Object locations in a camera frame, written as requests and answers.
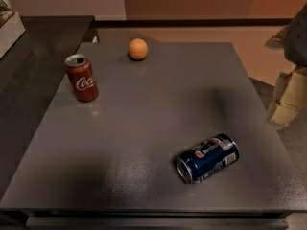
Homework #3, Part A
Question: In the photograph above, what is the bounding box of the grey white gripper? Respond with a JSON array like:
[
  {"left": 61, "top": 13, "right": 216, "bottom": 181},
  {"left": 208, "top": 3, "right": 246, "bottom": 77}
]
[{"left": 268, "top": 4, "right": 307, "bottom": 126}]

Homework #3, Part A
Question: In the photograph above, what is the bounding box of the blue pepsi can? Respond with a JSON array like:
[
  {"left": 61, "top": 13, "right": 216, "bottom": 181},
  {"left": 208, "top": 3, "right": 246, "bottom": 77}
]
[{"left": 176, "top": 133, "right": 240, "bottom": 184}]

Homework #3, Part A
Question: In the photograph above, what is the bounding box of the red coca-cola can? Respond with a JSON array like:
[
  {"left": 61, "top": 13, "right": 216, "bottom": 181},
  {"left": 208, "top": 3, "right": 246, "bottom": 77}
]
[{"left": 65, "top": 54, "right": 99, "bottom": 103}]

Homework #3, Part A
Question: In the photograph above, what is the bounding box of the orange fruit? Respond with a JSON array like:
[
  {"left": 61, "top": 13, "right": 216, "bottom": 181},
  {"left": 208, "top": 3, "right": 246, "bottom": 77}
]
[{"left": 129, "top": 38, "right": 148, "bottom": 60}]

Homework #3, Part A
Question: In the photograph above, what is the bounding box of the dark side table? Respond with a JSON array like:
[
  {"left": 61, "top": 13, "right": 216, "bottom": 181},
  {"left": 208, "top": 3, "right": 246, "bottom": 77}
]
[{"left": 0, "top": 15, "right": 93, "bottom": 198}]

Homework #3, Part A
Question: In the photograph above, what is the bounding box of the white box on side table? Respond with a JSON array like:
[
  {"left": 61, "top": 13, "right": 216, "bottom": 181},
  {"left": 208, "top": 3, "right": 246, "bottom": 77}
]
[{"left": 0, "top": 0, "right": 26, "bottom": 58}]

